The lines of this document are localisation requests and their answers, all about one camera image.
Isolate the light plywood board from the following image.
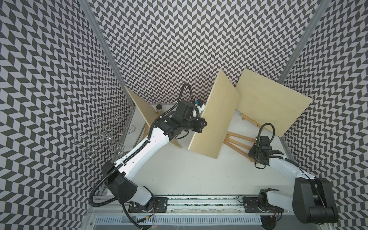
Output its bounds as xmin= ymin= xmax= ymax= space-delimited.
xmin=188 ymin=70 xmax=240 ymax=159
xmin=235 ymin=69 xmax=313 ymax=137
xmin=124 ymin=86 xmax=182 ymax=149

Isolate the wooden easel frame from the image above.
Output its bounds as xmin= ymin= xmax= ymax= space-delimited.
xmin=143 ymin=124 xmax=150 ymax=138
xmin=223 ymin=132 xmax=256 ymax=163

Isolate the wooden easel with label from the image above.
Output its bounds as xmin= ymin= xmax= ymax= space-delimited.
xmin=241 ymin=114 xmax=262 ymax=127

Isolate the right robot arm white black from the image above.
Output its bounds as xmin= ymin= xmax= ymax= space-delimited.
xmin=249 ymin=131 xmax=339 ymax=224

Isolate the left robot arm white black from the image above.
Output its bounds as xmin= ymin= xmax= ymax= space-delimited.
xmin=88 ymin=83 xmax=207 ymax=211

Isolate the small glass jar black lid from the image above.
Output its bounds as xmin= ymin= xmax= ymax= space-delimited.
xmin=156 ymin=104 xmax=163 ymax=115

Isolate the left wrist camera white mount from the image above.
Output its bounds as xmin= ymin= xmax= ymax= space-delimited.
xmin=195 ymin=100 xmax=206 ymax=115

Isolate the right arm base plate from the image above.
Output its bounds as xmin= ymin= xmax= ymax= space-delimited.
xmin=240 ymin=188 xmax=284 ymax=214

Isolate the aluminium front rail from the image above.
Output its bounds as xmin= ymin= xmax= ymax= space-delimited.
xmin=86 ymin=195 xmax=328 ymax=216

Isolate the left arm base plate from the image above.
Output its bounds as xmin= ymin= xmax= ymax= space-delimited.
xmin=128 ymin=196 xmax=168 ymax=213

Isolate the wire whisk rack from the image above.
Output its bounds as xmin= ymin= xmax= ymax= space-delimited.
xmin=72 ymin=117 xmax=136 ymax=159

